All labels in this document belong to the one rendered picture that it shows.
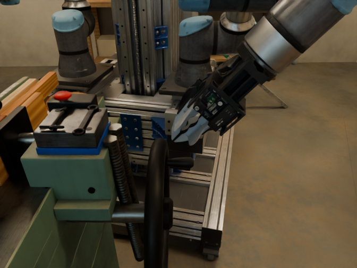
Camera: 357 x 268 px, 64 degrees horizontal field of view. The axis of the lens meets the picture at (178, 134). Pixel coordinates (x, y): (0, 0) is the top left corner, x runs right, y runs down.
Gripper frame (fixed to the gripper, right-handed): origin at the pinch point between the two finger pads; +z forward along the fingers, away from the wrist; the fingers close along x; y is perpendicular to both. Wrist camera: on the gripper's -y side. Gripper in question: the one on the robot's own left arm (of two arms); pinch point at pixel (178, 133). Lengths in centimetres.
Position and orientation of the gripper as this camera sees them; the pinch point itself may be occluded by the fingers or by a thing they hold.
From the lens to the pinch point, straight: 53.5
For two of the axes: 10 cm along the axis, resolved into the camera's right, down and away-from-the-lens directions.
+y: -2.0, 4.8, -8.5
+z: -6.2, 6.1, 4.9
